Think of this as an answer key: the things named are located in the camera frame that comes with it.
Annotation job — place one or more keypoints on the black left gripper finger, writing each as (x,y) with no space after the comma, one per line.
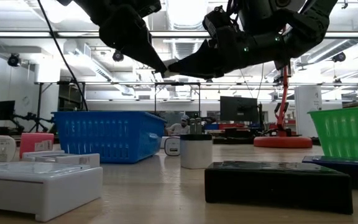
(149,56)

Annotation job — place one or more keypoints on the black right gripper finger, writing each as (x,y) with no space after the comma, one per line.
(200,69)
(208,51)

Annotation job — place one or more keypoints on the black and white plug adapter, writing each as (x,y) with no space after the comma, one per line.
(196,152)

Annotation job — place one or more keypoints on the black box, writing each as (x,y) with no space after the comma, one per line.
(275,186)

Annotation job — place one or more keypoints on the pink plug charger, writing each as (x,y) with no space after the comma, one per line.
(31,143)

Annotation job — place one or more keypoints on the dark blue glossy box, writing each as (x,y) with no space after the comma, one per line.
(353,174)

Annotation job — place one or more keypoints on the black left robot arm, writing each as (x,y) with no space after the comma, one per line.
(104,9)

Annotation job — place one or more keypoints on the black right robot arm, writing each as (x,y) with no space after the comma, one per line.
(306,21)

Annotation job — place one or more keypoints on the black ceiling spotlight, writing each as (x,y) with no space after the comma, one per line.
(339,57)
(13,60)
(118,56)

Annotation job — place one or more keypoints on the black computer monitor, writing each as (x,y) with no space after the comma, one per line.
(238,109)
(4,110)

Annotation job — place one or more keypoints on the person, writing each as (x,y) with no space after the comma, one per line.
(179,128)

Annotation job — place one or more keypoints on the small blue white charger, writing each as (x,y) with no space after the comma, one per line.
(172,146)

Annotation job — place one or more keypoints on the white round pillar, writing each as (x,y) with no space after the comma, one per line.
(308,109)

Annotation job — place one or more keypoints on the blue plastic basket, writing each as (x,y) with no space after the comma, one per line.
(104,137)

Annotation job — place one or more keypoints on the red desk lamp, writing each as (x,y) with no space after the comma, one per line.
(283,142)

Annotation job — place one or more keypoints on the green plastic basket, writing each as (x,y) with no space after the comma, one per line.
(343,133)

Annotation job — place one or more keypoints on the white LCD display unit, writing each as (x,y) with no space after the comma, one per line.
(73,159)

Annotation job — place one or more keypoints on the white flat box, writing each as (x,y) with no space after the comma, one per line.
(42,189)

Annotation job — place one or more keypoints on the black background frame rack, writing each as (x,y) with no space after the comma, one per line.
(39,105)

